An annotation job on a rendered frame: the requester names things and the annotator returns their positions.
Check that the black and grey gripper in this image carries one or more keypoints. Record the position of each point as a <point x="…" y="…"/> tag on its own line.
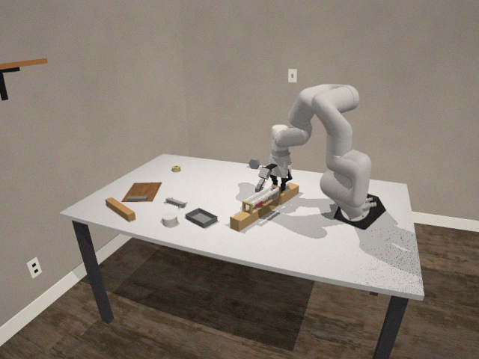
<point x="282" y="170"/>

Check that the wooden batten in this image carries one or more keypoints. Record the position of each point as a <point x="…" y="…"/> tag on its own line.
<point x="120" y="209"/>

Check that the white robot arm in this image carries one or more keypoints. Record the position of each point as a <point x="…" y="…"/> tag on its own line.
<point x="349" y="176"/>

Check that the brown wooden clipboard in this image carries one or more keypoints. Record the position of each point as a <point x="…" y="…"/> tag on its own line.
<point x="142" y="192"/>

